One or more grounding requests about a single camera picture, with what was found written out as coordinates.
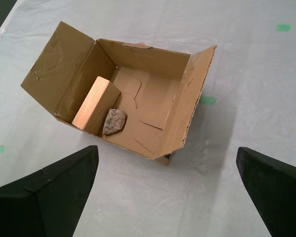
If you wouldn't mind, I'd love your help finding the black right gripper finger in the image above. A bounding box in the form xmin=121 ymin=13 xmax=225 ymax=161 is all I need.
xmin=0 ymin=145 xmax=100 ymax=237
xmin=235 ymin=147 xmax=296 ymax=237

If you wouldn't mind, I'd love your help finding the speckled pinkish rock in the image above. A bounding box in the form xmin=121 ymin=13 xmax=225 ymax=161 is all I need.
xmin=102 ymin=108 xmax=128 ymax=136

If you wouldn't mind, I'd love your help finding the light wooden block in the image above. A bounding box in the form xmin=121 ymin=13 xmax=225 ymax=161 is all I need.
xmin=71 ymin=76 xmax=122 ymax=135

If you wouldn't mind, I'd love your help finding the brown cardboard box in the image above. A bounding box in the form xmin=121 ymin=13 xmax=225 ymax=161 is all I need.
xmin=20 ymin=21 xmax=218 ymax=168

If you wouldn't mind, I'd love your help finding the translucent plastic table cover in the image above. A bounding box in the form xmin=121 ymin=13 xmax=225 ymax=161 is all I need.
xmin=0 ymin=0 xmax=296 ymax=237

